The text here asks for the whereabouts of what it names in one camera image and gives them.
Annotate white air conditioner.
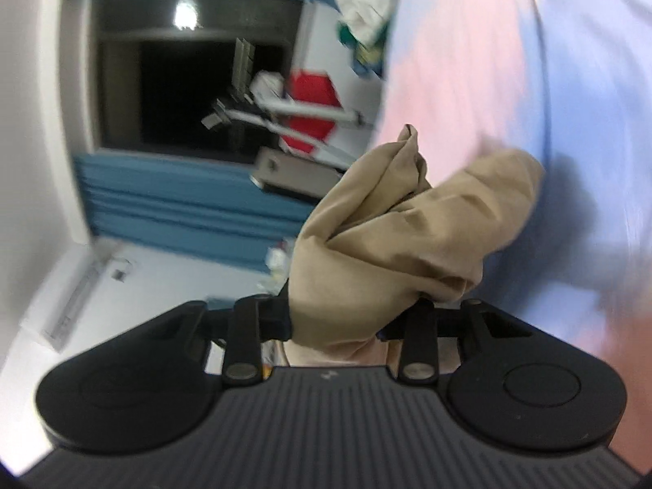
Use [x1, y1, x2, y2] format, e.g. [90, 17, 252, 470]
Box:
[42, 260, 105, 352]

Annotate left blue curtain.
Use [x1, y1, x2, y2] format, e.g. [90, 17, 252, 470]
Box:
[73, 152, 314, 271]

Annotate silver tripod stand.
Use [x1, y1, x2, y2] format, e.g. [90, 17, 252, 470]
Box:
[201, 39, 368, 167]

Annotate tan khaki trousers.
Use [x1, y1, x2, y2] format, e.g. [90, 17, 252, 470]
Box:
[282, 125, 544, 368]

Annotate pile of mixed clothes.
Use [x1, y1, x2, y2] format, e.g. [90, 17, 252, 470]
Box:
[334, 0, 397, 78]

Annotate pastel tie-dye bed sheet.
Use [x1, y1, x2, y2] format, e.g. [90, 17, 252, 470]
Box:
[376, 0, 651, 470]

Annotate red cloth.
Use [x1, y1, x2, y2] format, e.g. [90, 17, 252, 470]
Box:
[278, 69, 341, 157]

